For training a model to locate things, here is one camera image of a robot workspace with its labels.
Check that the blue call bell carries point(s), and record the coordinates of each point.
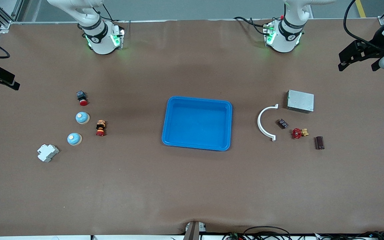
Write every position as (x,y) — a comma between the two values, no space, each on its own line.
(74,139)
(82,118)

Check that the large dark electrolytic capacitor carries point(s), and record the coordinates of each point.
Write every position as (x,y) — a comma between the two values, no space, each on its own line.
(319,142)

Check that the small dark relay module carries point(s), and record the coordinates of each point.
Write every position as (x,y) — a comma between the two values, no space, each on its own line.
(282,124)

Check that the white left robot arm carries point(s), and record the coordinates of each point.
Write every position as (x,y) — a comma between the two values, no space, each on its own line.
(287,36)

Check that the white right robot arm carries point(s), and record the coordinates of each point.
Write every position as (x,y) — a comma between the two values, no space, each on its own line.
(100,40)

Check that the blue plastic tray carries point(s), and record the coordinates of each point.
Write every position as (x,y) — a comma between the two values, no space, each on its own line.
(197,123)

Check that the grey metal power supply box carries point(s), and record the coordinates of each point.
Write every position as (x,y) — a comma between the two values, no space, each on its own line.
(300,101)

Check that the red pushbutton with black base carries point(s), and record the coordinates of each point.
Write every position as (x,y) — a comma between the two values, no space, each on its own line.
(82,98)

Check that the white circuit breaker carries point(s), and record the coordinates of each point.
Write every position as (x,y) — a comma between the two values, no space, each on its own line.
(47,153)

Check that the red yellow emergency stop button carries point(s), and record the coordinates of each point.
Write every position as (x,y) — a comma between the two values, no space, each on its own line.
(100,129)

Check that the white curved plastic clamp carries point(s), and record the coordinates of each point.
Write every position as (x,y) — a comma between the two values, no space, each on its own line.
(259,122)

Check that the grey metal bracket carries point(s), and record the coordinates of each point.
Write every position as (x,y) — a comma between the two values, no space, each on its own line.
(192,231)

